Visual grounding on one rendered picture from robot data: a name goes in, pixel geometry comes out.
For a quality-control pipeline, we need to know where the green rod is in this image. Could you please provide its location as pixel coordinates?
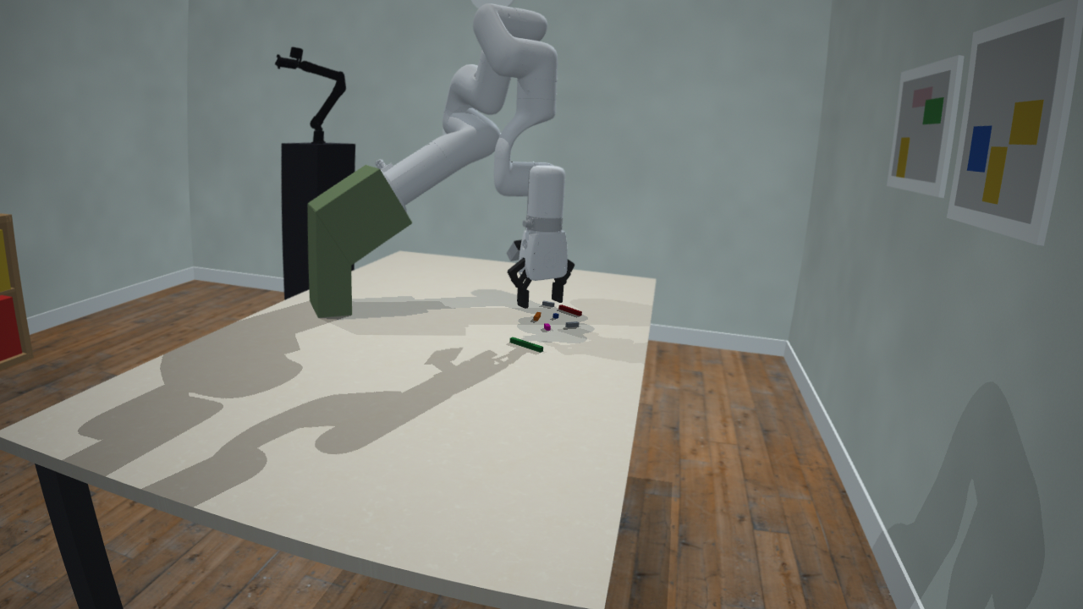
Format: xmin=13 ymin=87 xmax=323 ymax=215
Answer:
xmin=510 ymin=337 xmax=543 ymax=352

